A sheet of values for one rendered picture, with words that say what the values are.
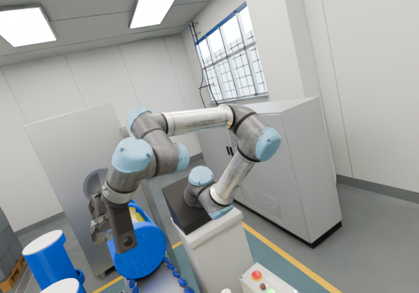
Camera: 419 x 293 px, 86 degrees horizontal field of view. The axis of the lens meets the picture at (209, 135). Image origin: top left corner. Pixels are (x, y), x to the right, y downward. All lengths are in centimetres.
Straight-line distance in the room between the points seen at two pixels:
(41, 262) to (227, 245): 152
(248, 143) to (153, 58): 555
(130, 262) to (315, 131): 188
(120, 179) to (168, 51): 595
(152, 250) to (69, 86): 497
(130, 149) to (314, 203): 223
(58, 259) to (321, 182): 241
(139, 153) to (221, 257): 95
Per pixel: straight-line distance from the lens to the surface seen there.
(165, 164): 55
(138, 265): 144
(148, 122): 63
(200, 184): 108
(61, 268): 239
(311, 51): 333
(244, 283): 102
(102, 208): 66
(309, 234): 262
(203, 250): 127
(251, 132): 80
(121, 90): 596
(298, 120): 223
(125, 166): 49
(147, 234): 139
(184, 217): 125
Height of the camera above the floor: 182
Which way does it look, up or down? 12 degrees down
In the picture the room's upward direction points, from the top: 17 degrees counter-clockwise
